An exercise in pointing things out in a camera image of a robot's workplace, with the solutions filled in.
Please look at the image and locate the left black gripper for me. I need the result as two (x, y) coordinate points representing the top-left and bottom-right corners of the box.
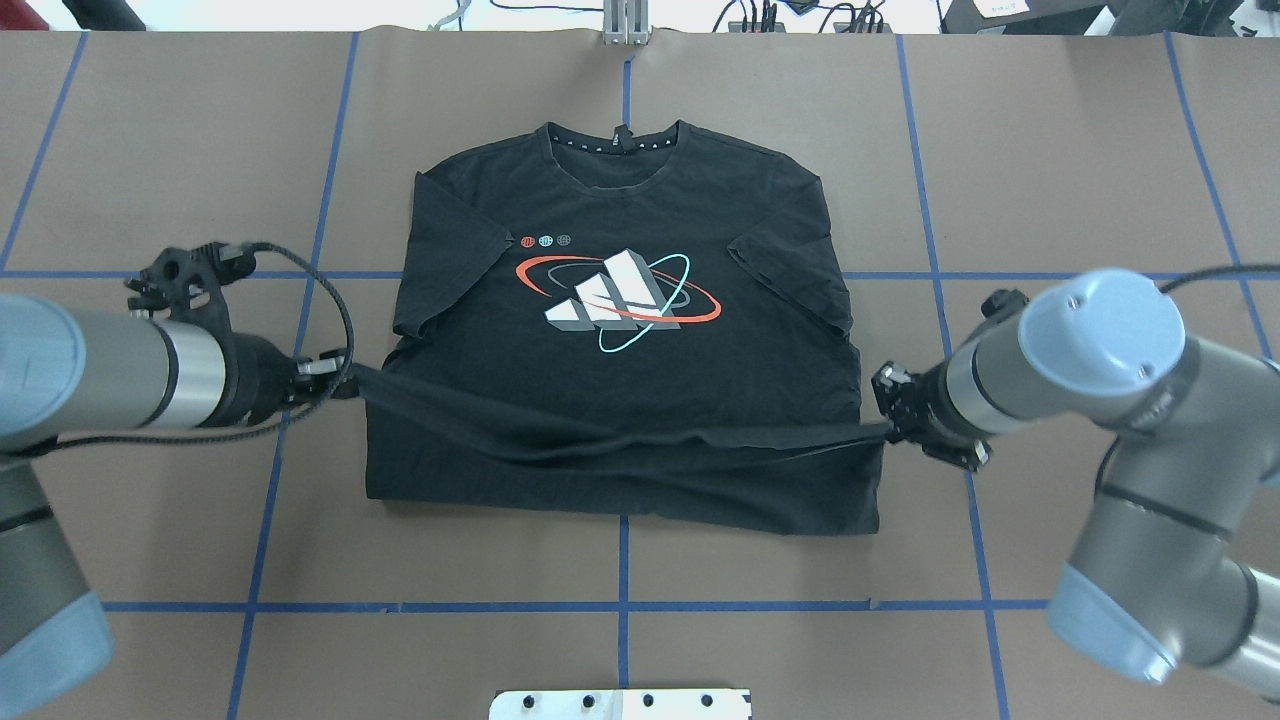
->
(218, 333), (358, 428)

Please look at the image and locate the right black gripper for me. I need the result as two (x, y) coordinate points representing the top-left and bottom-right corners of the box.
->
(872, 363), (991, 471)

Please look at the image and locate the black printed t-shirt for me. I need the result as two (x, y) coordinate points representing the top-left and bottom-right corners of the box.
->
(357, 122), (883, 536)

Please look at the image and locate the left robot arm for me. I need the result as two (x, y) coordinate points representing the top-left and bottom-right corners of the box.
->
(1, 293), (353, 719)

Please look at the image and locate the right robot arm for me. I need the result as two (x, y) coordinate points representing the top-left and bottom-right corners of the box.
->
(870, 263), (1279, 705)

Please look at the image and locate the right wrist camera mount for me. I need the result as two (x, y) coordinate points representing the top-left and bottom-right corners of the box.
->
(980, 288), (1030, 324)

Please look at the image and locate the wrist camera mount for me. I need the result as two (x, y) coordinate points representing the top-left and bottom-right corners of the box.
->
(980, 288), (1030, 324)
(124, 242), (257, 333)

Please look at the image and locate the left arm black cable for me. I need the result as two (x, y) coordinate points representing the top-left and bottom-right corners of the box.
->
(29, 240), (357, 456)

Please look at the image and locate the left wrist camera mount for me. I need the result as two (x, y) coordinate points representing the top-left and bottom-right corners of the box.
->
(124, 242), (257, 333)

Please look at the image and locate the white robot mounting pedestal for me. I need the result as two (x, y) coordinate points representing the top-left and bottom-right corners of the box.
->
(488, 688), (755, 719)

